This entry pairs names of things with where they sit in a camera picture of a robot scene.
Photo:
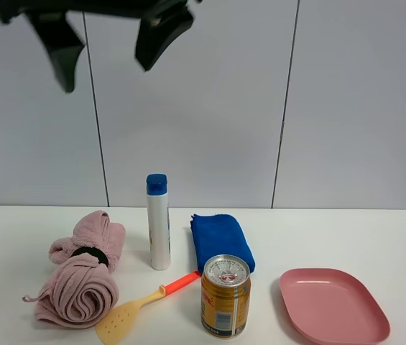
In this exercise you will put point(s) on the gold beverage can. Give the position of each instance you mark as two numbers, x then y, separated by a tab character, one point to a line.
225	296

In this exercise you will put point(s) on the white bottle with blue cap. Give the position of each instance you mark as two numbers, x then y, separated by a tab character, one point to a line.
158	221

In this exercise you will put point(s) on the pink plastic plate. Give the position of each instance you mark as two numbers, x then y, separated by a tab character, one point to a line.
329	306

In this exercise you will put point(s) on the folded blue microfiber cloth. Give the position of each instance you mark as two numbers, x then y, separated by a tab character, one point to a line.
216	235

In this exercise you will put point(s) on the yellow spatula with orange handle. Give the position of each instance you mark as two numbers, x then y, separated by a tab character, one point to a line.
119	321

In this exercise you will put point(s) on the pink towel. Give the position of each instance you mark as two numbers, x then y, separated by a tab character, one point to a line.
81	291

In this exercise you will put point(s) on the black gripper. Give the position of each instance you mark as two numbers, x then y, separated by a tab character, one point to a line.
63	46

